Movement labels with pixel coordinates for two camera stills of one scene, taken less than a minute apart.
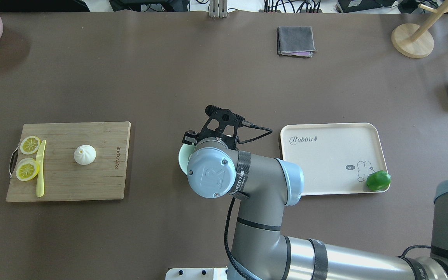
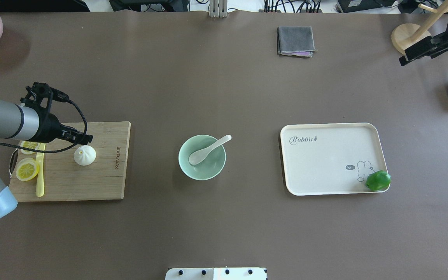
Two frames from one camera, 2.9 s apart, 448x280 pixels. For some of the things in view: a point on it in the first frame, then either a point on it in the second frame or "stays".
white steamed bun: (84, 154) stays
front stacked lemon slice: (27, 169) stays
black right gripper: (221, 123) → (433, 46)
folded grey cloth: (295, 41) stays
